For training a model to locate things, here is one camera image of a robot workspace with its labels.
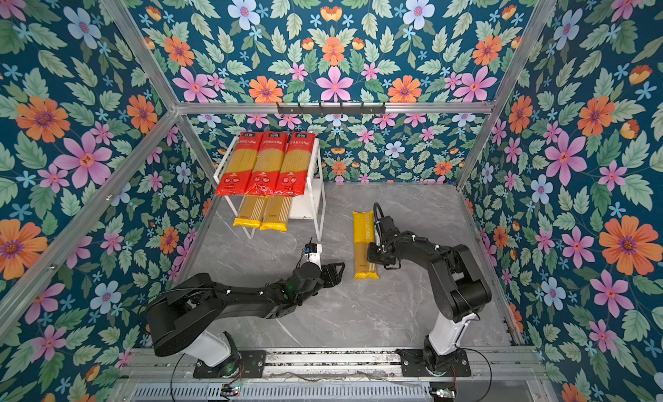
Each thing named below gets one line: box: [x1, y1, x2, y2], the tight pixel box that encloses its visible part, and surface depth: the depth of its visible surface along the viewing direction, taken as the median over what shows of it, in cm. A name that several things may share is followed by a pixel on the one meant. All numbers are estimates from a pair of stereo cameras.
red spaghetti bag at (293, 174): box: [274, 131, 316, 197], surface depth 78 cm
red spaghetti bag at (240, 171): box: [215, 131, 264, 197], surface depth 78 cm
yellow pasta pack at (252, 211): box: [233, 194, 270, 229], surface depth 90 cm
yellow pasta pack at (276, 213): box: [258, 195, 292, 233], surface depth 88 cm
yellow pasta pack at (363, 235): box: [352, 210, 380, 281], surface depth 100 cm
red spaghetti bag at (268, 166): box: [244, 131, 289, 198], surface depth 79 cm
